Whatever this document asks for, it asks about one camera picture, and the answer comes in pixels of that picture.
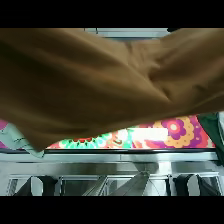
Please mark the pale green garment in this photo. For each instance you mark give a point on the pale green garment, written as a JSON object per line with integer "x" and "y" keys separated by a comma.
{"x": 15, "y": 138}

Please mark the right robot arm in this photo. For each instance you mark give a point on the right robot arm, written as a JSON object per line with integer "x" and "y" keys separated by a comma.
{"x": 196, "y": 186}

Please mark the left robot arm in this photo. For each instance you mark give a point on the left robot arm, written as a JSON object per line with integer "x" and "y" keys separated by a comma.
{"x": 36, "y": 186}

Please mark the brown T-shirt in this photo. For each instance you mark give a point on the brown T-shirt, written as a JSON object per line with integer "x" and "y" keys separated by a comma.
{"x": 83, "y": 83}

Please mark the silver frame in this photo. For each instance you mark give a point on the silver frame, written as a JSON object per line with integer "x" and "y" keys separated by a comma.
{"x": 110, "y": 165}

